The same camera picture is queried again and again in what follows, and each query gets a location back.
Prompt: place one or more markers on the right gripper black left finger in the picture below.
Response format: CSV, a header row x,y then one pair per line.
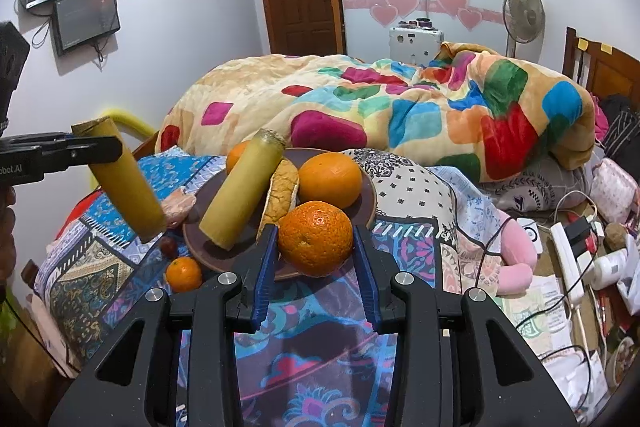
x,y
132,379

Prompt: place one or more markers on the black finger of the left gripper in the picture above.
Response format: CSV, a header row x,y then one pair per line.
x,y
56,151

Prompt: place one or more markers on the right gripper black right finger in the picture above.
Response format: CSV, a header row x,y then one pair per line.
x,y
459,360

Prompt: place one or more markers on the small mandarin orange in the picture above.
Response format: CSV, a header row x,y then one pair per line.
x,y
183,274
315,238

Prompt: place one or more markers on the dark red plum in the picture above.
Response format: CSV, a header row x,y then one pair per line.
x,y
168,247

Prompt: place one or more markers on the person's left hand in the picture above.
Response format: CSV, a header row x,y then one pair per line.
x,y
7,241

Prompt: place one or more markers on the yellow foam tube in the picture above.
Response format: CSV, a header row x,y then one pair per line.
x,y
125,121

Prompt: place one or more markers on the blue patterned bed cloth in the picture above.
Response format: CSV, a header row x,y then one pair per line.
x,y
342,374

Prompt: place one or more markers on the pink plush toy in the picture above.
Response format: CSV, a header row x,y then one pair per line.
x,y
519,259

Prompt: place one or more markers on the white power strip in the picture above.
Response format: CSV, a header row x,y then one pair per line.
x,y
569,266

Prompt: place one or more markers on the large orange on plate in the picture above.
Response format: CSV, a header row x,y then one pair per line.
x,y
334,178
234,155

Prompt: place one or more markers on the colourful patchwork fleece blanket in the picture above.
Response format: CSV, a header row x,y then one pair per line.
x,y
471,108

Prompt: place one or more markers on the white appliance box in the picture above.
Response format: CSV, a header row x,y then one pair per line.
x,y
415,42

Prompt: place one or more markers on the wooden bed headboard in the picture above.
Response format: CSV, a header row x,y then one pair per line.
x,y
600,68

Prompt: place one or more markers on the white standing fan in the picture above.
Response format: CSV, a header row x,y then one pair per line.
x,y
524,21

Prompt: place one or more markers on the small wall monitor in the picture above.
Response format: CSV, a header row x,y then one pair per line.
x,y
78,22

